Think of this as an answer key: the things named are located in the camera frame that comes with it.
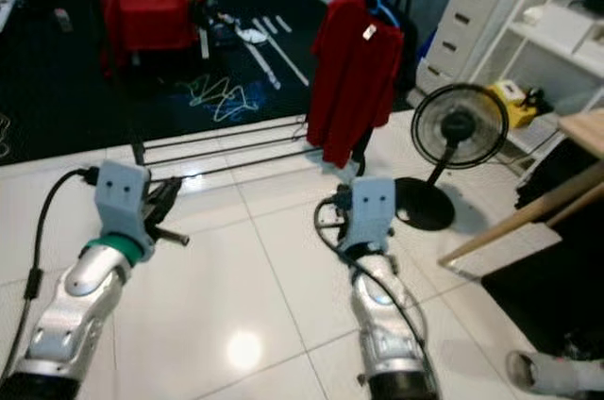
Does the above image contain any yellow device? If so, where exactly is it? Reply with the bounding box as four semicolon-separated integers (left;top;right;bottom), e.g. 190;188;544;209
486;79;544;130

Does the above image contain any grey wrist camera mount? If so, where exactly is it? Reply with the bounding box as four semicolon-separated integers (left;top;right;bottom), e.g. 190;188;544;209
351;176;397;252
99;160;157;255

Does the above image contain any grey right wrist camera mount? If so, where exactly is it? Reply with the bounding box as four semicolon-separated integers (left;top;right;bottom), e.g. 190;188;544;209
351;176;397;252

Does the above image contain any black pedestal fan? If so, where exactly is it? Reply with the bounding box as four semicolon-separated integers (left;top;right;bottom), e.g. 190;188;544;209
394;84;511;233

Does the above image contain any red shirt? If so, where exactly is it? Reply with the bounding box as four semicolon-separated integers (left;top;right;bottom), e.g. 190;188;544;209
307;0;407;168

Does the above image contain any white drawer cabinet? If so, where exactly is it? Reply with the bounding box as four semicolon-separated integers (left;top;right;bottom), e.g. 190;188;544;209
415;0;544;99

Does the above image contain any pale green clothes hanger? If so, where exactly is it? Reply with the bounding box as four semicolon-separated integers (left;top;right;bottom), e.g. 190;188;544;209
175;75;246;123

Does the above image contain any white shelf unit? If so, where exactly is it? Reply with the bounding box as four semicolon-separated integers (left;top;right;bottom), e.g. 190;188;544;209
472;0;604;142

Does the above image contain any white plastic part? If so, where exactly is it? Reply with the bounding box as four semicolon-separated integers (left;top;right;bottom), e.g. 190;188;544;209
234;27;267;45

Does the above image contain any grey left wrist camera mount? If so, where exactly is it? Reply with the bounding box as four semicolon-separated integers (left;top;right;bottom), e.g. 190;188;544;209
99;160;157;255

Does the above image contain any black floor machine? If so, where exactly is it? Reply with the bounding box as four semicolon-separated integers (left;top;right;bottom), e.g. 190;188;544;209
198;0;246;52

